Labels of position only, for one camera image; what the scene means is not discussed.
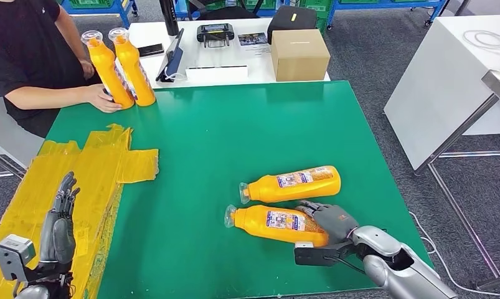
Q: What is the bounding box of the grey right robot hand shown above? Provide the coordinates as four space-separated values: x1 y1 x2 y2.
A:
295 200 360 245

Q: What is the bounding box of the person's left hand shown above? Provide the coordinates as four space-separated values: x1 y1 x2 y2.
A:
78 58 97 80

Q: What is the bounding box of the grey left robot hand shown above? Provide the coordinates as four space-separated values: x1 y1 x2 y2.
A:
38 171 82 265

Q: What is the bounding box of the person's right hand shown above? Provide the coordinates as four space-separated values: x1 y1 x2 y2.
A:
83 83 123 114

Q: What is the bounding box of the orange juice bottle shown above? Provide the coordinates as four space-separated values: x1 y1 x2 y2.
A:
80 30 135 110
224 204 329 247
238 165 342 206
108 27 157 107

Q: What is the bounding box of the yellow tape patch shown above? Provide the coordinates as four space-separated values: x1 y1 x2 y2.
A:
0 123 160 299

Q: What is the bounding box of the black smartphone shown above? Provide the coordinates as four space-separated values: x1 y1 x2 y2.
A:
137 43 165 58

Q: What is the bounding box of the green plastic crate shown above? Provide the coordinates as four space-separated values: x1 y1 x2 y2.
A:
299 0 335 34
68 0 115 9

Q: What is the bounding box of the person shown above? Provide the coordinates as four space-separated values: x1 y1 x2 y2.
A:
0 0 123 139

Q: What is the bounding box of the tablet in blue case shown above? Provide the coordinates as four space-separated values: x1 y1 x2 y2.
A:
155 27 186 83

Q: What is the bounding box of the black flask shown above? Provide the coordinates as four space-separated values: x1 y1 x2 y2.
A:
159 0 180 37

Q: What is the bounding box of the white desk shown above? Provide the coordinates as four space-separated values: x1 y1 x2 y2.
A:
0 82 45 179

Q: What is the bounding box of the flat white box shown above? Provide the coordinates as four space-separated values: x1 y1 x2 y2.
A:
184 65 249 85

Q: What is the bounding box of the black handheld controller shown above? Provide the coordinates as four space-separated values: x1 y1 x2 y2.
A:
196 22 235 48

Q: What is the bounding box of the green table board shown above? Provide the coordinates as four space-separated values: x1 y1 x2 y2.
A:
43 80 434 299

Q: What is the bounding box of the black chair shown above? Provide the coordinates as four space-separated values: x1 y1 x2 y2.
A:
187 0 271 20

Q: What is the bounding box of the printed leaflet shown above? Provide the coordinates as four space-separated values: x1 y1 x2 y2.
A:
237 32 271 57

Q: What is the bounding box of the large white table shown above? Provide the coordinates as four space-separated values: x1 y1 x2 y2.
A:
384 15 500 172

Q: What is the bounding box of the brown cardboard box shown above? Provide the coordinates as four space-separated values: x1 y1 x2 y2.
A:
270 29 331 82

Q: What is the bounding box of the black carrying case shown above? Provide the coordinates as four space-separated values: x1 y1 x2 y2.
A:
267 4 318 45

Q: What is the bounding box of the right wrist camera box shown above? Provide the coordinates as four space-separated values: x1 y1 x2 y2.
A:
293 241 358 267

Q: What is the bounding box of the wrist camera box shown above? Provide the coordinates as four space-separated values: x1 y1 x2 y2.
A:
0 234 37 283
293 241 358 267

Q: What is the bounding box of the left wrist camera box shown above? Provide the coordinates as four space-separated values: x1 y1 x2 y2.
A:
0 234 37 283

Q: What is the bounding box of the blue metal cart frame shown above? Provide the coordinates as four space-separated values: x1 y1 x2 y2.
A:
60 0 138 29
326 0 448 31

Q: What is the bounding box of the thin white cable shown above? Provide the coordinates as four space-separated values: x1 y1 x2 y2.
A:
163 67 189 82

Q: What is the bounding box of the white floor cable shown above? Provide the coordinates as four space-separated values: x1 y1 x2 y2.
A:
409 211 500 297

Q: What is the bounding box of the steel table frame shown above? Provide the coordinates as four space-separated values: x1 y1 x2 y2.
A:
414 69 500 293

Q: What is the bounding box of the coiled white cable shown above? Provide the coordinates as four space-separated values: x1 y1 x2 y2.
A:
463 29 500 54

